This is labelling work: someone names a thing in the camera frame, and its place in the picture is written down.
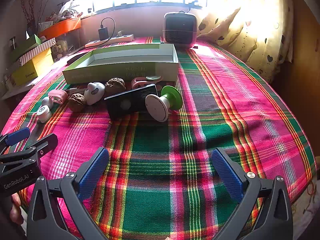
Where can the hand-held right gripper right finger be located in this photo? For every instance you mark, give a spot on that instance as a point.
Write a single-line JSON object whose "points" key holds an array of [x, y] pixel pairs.
{"points": [[227, 177]]}

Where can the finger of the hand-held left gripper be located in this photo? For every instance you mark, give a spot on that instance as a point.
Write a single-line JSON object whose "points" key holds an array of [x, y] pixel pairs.
{"points": [[16, 136], [46, 141]]}

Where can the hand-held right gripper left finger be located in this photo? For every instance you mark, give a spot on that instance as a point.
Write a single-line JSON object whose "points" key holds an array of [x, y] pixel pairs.
{"points": [[92, 176]]}

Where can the white round case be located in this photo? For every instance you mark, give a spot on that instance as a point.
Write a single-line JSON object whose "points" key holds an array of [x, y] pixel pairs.
{"points": [[43, 113]]}

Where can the pink silicone holder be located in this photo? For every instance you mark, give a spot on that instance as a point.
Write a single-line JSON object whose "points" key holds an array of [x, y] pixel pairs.
{"points": [[58, 96]]}

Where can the brown walnut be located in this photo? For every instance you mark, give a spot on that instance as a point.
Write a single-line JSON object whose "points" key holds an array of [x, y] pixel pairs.
{"points": [[115, 86], [77, 102]]}

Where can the black power bank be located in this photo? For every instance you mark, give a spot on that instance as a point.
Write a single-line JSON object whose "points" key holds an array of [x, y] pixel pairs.
{"points": [[132, 101]]}

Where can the green white spool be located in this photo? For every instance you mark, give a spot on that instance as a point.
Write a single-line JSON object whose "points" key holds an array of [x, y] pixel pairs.
{"points": [[160, 105]]}

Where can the shallow green cardboard box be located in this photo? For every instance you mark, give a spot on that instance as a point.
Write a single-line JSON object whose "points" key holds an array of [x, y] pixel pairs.
{"points": [[120, 71]]}

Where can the pink green clip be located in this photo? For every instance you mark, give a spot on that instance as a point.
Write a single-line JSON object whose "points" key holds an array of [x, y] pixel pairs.
{"points": [[142, 81]]}

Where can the person's left hand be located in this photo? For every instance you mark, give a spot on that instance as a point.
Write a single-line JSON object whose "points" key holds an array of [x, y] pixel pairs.
{"points": [[17, 210]]}

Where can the pink green plaid blanket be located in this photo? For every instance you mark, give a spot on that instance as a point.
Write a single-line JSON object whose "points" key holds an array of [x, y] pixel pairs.
{"points": [[175, 155]]}

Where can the striped box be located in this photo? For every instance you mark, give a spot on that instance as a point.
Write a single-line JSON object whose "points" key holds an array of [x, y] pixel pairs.
{"points": [[35, 52]]}

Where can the black smartphone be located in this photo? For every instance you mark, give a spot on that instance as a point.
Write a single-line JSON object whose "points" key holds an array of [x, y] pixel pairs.
{"points": [[76, 58]]}

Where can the green box lid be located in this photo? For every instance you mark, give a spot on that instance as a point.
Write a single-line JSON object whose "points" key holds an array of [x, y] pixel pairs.
{"points": [[25, 46]]}

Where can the orange box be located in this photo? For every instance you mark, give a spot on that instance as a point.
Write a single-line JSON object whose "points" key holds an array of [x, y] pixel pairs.
{"points": [[62, 27]]}

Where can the white power strip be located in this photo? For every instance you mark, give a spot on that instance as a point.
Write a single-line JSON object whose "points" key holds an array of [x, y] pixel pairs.
{"points": [[112, 41]]}

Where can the black charger block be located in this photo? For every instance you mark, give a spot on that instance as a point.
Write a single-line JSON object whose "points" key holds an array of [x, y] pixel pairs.
{"points": [[103, 33]]}

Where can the red branch decoration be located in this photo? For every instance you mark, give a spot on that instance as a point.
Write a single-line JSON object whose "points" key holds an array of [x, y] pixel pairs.
{"points": [[32, 7]]}

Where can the white plug adapter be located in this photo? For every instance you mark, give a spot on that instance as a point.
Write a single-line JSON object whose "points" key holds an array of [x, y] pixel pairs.
{"points": [[121, 33]]}

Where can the dried plant bouquet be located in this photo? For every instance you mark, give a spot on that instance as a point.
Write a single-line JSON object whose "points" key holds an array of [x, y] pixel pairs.
{"points": [[68, 8]]}

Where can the heart print pillow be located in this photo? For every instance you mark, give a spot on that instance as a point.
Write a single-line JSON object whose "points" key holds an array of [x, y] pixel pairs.
{"points": [[220, 28]]}

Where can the heart print curtain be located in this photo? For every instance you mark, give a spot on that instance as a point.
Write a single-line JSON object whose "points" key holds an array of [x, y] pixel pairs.
{"points": [[262, 30]]}

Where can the small pink fan heater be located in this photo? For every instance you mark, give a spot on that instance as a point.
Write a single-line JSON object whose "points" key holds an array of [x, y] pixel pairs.
{"points": [[180, 28]]}

